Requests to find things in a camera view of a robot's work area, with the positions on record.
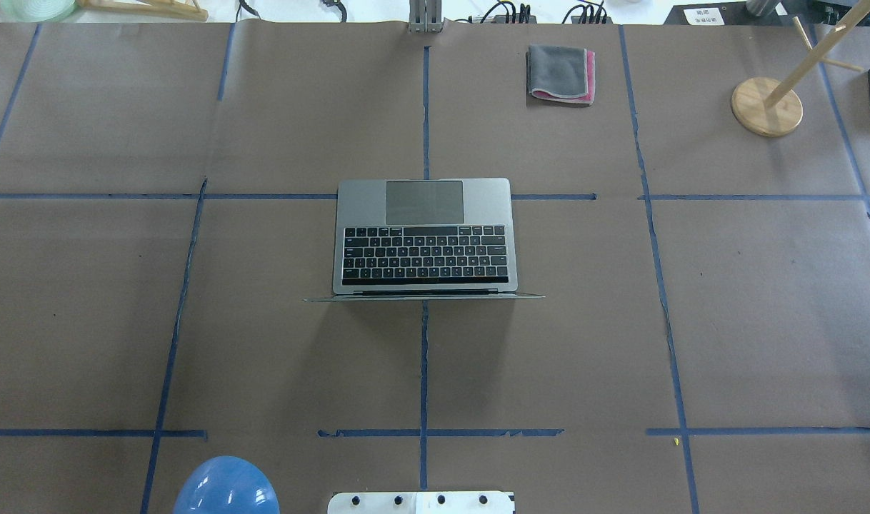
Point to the grey laptop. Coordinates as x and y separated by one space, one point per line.
417 240

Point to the grey and pink folded cloth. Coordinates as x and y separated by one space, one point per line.
561 74

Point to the black power strip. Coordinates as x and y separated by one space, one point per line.
504 13

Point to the wooden dish rack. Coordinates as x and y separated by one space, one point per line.
184 10

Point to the wooden mug tree stand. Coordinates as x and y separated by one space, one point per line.
769 107

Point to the light green plate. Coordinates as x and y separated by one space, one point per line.
39 11

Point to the aluminium camera post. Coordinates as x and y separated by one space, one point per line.
425 16

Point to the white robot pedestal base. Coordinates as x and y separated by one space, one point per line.
457 501

